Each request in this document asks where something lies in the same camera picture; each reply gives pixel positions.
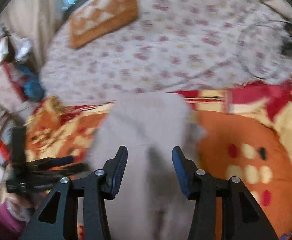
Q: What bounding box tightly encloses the magenta sleeve forearm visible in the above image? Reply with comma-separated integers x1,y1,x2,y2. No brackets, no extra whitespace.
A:
0,203,27,240

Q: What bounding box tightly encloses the orange red yellow blanket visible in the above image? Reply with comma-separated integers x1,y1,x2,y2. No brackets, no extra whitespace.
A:
26,77,292,239

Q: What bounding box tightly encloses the beige curtain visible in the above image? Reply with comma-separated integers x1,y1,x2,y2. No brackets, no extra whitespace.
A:
0,0,64,68

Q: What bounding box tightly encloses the orange checkered cushion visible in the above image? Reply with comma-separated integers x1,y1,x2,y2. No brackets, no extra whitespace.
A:
68,0,138,48

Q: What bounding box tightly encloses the blue plastic bag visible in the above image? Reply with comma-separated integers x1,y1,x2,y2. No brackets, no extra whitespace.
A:
14,63,45,102

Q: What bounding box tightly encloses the white floral quilt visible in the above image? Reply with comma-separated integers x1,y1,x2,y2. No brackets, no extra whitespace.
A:
40,0,292,105

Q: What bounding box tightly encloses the beige corduroy jacket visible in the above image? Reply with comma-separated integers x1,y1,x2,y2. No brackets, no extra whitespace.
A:
86,92,204,239

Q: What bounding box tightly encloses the person left hand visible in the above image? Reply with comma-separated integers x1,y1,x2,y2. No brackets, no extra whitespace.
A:
5,192,47,223

